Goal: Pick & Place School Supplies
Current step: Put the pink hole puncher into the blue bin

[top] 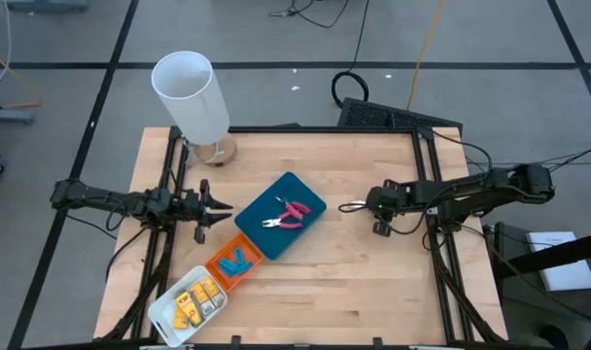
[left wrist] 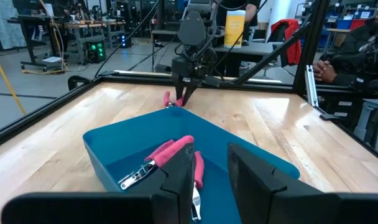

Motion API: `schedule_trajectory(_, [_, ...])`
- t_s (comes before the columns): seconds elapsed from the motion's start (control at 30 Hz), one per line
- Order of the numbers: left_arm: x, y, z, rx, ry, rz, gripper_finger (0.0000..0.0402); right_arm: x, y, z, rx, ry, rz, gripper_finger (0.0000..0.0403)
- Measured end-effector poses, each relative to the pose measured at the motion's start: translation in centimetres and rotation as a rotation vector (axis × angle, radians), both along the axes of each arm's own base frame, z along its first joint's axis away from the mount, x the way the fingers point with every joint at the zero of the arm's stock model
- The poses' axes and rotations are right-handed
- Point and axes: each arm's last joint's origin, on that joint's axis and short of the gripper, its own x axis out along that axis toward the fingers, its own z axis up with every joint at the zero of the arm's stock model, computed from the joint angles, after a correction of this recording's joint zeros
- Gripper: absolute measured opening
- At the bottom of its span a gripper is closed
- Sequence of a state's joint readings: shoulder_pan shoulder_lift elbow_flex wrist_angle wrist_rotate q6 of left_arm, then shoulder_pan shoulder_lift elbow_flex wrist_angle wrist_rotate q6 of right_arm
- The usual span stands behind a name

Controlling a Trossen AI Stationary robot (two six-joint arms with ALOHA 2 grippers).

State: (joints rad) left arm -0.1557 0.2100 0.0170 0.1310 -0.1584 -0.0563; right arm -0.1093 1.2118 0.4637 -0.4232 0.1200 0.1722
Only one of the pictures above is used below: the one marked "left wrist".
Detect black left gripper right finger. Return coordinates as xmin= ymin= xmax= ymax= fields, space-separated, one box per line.
xmin=228 ymin=142 xmax=378 ymax=224

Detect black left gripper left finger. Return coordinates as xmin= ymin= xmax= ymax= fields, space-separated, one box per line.
xmin=1 ymin=142 xmax=196 ymax=224

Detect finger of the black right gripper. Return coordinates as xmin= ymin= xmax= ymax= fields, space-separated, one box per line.
xmin=175 ymin=79 xmax=185 ymax=100
xmin=182 ymin=81 xmax=200 ymax=106

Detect pink handled pliers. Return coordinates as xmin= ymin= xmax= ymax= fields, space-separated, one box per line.
xmin=163 ymin=91 xmax=186 ymax=109
xmin=190 ymin=151 xmax=205 ymax=222
xmin=118 ymin=135 xmax=195 ymax=190

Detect yellow wipes canister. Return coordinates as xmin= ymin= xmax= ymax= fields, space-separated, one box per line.
xmin=223 ymin=9 xmax=247 ymax=49

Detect grey desk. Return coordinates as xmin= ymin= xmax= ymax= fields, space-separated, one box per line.
xmin=151 ymin=29 xmax=302 ymax=78

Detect blue plastic bin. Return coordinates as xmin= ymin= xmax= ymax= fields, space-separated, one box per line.
xmin=82 ymin=107 xmax=301 ymax=224

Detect device with blue lights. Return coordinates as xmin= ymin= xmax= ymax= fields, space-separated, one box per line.
xmin=118 ymin=32 xmax=128 ymax=49

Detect standing person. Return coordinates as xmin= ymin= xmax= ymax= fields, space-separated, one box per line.
xmin=212 ymin=0 xmax=262 ymax=29

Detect computer with green lights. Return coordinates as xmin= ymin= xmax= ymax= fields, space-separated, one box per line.
xmin=85 ymin=40 xmax=107 ymax=63

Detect red jacket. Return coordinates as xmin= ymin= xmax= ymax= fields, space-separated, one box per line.
xmin=270 ymin=19 xmax=302 ymax=67

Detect wooden workbench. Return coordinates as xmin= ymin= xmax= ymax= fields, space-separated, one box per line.
xmin=7 ymin=12 xmax=127 ymax=72

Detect person's hand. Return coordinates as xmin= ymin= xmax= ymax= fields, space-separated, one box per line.
xmin=313 ymin=59 xmax=338 ymax=83

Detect seated person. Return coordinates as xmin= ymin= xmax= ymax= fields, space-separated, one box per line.
xmin=313 ymin=0 xmax=378 ymax=90

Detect black hanging power cable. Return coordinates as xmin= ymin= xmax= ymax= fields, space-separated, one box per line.
xmin=94 ymin=0 xmax=160 ymax=77

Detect silver metal bracket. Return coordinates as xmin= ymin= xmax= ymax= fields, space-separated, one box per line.
xmin=305 ymin=64 xmax=319 ymax=108

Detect black aluminium table frame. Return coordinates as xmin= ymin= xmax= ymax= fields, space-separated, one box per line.
xmin=0 ymin=0 xmax=378 ymax=166

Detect yellow hanging cable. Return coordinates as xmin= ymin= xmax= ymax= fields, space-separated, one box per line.
xmin=0 ymin=45 xmax=27 ymax=115

